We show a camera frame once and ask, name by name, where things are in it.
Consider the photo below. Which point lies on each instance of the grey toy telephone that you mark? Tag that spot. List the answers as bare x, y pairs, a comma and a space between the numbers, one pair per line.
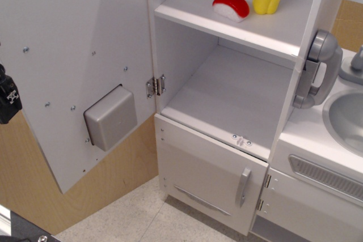
320, 71

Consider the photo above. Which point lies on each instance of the grey ice dispenser box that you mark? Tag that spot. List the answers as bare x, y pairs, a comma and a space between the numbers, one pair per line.
111, 118

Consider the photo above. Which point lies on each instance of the white oven door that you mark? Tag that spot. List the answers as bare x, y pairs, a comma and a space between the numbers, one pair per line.
293, 210

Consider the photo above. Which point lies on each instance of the cardboard box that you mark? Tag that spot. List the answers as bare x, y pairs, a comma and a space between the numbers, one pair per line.
348, 25

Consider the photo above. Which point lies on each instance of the white toy fridge cabinet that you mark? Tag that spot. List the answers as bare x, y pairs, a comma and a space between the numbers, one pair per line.
225, 78

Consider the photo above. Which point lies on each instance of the metal door hinge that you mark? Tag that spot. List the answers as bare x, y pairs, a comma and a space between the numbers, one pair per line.
155, 86

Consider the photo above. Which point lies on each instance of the grey toy sink basin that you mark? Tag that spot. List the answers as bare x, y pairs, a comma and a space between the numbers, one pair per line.
342, 117

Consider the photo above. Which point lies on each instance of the plastic door latch catch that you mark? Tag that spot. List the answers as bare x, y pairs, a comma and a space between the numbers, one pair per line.
240, 140

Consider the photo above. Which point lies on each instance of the red white toy sushi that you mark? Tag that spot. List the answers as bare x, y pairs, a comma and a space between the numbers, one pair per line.
235, 10

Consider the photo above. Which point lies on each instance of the grey toy faucet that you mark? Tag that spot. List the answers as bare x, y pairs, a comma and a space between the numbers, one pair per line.
351, 68

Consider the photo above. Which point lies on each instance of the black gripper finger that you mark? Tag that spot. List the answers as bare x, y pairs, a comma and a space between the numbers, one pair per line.
10, 99

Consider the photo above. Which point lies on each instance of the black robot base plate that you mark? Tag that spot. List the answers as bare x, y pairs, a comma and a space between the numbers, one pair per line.
15, 228

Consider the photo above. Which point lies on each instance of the grey freezer door handle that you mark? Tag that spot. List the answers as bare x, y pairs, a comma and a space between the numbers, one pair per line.
244, 178

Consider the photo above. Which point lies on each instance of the white fridge door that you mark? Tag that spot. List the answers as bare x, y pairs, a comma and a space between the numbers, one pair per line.
65, 55

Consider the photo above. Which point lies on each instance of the white lower freezer door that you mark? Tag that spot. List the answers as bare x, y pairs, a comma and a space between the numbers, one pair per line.
204, 173

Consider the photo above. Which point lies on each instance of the grey oven vent panel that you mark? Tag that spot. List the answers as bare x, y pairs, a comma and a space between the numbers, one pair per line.
326, 177

